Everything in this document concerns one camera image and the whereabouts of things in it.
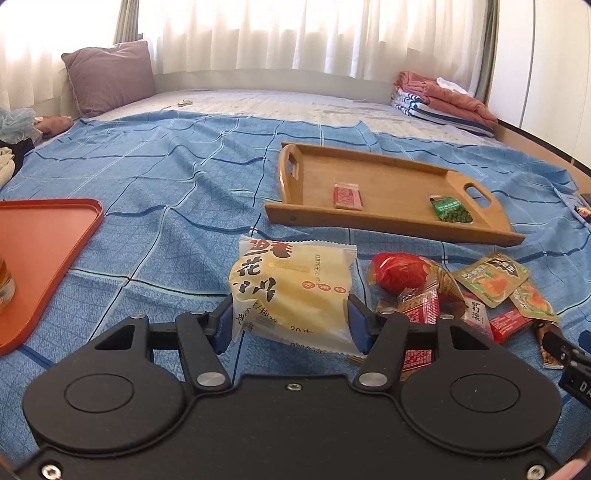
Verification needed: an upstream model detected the green orange snack packet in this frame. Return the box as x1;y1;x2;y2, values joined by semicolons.
451;252;533;309
509;278;560;323

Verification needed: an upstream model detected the purple pillow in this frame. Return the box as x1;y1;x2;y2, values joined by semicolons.
61;40;157;118

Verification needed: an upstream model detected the orange plastic tray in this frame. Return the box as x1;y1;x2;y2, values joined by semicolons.
0;198;105;356

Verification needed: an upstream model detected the small dark red packet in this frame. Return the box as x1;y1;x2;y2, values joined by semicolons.
488;308;535;343

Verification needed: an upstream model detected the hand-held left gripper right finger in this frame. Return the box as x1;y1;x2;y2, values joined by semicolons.
346;293;498;393

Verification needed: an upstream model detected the folded clothes pile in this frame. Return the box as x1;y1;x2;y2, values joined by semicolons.
394;71;498;127

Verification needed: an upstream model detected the red nut snack packet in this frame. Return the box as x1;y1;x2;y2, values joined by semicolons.
368;251;468;319

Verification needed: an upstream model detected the green pea snack packet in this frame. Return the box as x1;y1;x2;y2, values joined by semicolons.
428;195;474;224

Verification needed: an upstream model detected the pale yellow pastry packet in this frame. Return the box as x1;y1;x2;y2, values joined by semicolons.
228;234;365;358

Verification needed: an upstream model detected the white sheer curtain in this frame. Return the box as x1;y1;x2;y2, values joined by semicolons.
0;0;483;116

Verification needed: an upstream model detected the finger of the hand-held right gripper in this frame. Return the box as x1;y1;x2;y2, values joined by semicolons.
541;330;574;366

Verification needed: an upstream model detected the wooden tray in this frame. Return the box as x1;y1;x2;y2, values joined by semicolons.
264;142;526;247

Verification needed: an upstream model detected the white patterned bed sheet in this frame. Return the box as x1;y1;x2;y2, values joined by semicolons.
34;88;502;148

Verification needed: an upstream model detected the drinking glass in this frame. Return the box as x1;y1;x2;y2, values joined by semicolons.
0;256;17;310

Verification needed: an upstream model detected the blue mesh cloth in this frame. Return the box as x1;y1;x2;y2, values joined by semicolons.
0;107;38;144

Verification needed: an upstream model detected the beige cloth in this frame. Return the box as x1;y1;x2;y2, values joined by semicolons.
0;148;17;185

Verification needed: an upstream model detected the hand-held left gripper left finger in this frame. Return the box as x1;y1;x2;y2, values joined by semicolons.
92;294;235;394

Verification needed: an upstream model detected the blue striped folded towel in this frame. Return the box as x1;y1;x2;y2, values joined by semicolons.
392;88;497;138

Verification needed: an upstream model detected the wooden bed frame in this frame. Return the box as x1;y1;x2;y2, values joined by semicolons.
496;117;591;178

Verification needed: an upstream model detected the grey curtain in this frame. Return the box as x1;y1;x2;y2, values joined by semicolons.
113;0;141;44
475;0;498;112

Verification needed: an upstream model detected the white bed end panel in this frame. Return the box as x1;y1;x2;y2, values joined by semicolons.
152;68;398;103

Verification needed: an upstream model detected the white folded cloth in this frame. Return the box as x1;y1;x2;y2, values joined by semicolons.
436;76;472;95

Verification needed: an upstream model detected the blue checked blanket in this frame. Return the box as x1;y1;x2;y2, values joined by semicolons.
0;110;591;467

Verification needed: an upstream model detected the red biscuit packet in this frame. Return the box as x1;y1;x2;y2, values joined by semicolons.
332;182;365;212

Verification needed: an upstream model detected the pink crumpled cloth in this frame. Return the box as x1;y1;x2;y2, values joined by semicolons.
34;115;75;139

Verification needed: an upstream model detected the brown white snack packet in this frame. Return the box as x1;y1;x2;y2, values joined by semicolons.
534;322;565;370

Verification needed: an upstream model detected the white wardrobe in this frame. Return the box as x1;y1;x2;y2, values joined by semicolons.
489;0;591;162

